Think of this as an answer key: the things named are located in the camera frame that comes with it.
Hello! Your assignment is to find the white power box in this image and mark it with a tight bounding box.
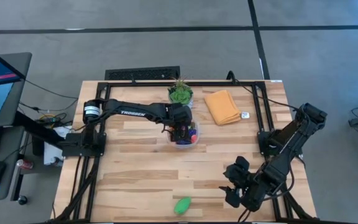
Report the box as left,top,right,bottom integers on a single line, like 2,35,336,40
44,145,64,166

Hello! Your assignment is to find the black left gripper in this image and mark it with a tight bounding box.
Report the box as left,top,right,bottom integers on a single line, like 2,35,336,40
165,102,194,142

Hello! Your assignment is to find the green toy mango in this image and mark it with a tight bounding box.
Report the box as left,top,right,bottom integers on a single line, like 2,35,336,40
173,196,192,215

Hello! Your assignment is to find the black cable with connector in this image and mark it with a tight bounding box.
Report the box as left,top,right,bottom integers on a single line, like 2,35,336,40
19,98,79,112

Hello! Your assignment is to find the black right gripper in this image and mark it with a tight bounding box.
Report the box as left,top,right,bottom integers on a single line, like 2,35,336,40
218,156,265,212

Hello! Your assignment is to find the coiled green yellow cable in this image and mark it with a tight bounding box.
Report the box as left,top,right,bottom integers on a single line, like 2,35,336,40
37,113,67,128

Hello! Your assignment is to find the grey desk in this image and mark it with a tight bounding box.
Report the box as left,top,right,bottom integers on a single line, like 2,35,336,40
0,52,33,202

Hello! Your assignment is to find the black monitor cable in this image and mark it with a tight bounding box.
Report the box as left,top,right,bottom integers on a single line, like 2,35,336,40
24,79,79,100

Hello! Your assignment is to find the folded yellow cloth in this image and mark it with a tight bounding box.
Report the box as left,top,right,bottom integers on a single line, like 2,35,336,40
203,89,242,126

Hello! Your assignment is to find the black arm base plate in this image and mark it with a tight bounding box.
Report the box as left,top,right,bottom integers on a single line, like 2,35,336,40
257,130,303,156
61,132,107,157

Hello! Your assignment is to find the black floor vent grille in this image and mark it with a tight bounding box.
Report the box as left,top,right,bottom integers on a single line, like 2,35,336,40
104,65,181,81

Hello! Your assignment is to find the black frame cable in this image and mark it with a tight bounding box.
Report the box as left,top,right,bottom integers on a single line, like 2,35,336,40
226,70,301,111

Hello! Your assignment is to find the red soda can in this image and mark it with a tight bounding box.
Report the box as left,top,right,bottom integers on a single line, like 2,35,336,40
16,159,34,170

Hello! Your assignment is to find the clear plastic tupperware container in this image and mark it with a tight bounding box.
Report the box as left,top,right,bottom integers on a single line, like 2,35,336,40
165,119,200,149

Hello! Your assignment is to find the succulent in patterned pot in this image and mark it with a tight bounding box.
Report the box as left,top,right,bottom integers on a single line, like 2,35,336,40
167,77,195,109

